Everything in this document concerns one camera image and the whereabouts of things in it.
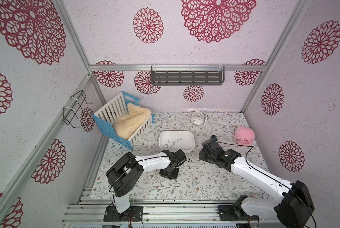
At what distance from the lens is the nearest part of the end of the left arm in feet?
2.19

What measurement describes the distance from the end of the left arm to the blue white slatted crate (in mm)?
337

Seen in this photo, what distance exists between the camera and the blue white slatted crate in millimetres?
959
